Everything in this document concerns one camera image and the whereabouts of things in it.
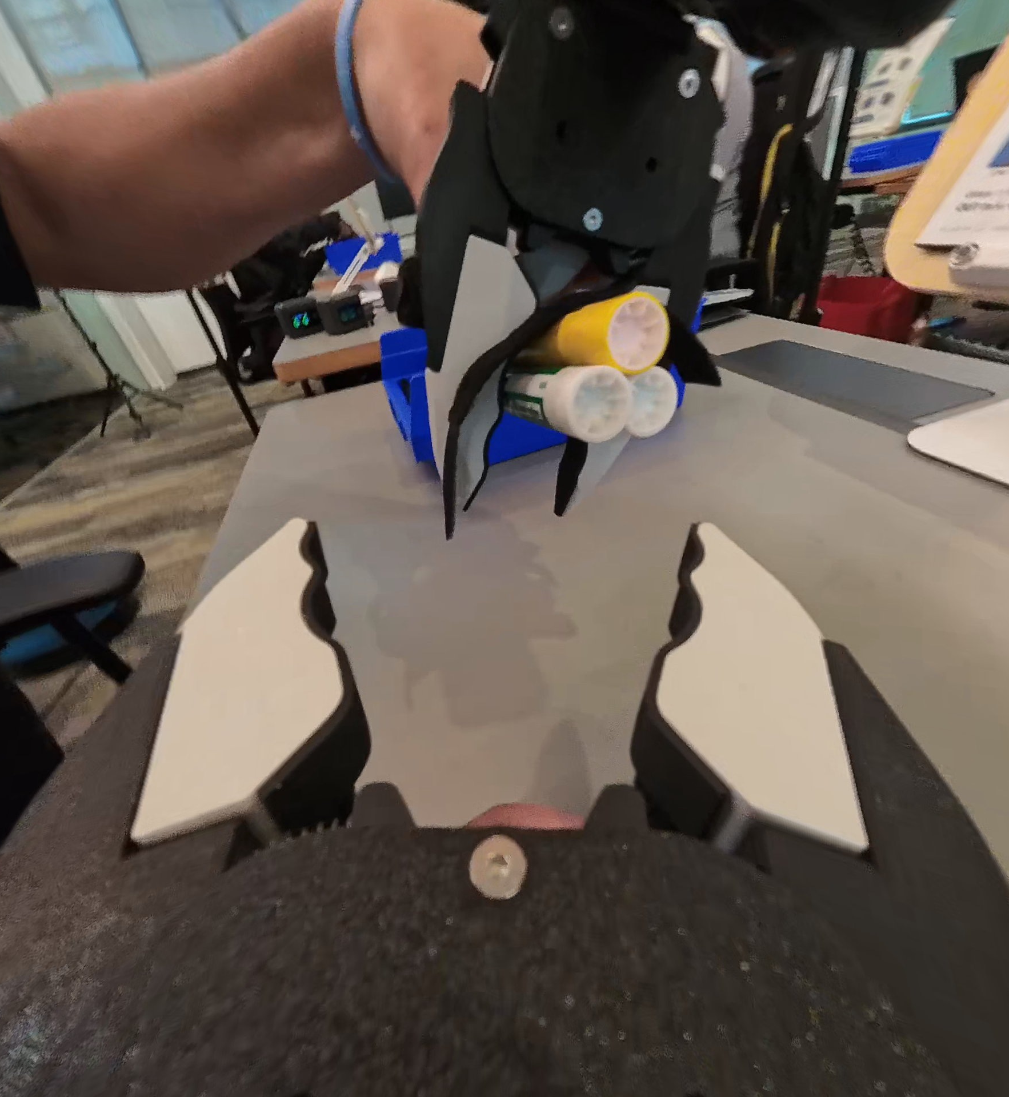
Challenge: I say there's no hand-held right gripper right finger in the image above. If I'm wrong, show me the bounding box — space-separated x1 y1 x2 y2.
630 521 871 854

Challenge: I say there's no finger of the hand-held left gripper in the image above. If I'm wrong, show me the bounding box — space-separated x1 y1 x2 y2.
427 235 621 541
553 433 636 519

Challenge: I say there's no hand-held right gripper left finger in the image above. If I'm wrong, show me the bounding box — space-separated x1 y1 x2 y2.
127 517 373 850

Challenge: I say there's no white capped green marker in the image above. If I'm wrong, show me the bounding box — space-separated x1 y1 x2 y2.
500 364 636 444
624 364 679 440

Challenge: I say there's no yellow marker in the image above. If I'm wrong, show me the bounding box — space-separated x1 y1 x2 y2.
517 290 671 374

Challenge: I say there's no person's left forearm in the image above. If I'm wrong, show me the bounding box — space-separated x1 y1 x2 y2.
0 0 403 294

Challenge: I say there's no person's left hand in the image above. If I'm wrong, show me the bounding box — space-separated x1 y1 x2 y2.
354 0 499 202

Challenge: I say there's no blue plastic bin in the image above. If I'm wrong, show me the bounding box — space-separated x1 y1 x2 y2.
380 328 687 466
325 230 405 277

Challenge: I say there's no wooden side table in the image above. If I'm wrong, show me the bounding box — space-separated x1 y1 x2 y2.
271 257 411 397

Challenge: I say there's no black jacket with yellow stripe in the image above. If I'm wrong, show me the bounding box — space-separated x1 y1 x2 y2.
723 47 844 320

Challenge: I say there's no black bag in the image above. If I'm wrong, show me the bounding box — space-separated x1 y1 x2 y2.
229 213 345 382

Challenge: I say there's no black chair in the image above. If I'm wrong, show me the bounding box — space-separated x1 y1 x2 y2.
0 506 147 687

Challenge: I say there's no blue wristband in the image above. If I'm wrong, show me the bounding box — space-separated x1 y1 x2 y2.
335 0 411 185

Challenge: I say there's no dark grey mouse pad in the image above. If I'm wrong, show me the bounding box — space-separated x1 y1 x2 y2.
717 339 996 431

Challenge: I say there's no red bin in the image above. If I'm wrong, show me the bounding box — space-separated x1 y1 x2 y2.
816 274 924 346

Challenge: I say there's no wooden board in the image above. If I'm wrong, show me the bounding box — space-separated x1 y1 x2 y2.
886 0 1009 303

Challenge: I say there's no black tripod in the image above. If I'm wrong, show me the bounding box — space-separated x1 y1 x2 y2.
54 290 184 440

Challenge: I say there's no white monitor stand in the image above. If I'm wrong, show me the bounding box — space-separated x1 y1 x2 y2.
907 304 1009 504

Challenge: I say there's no white instruction card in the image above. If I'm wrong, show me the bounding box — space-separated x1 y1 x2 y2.
916 51 1009 251

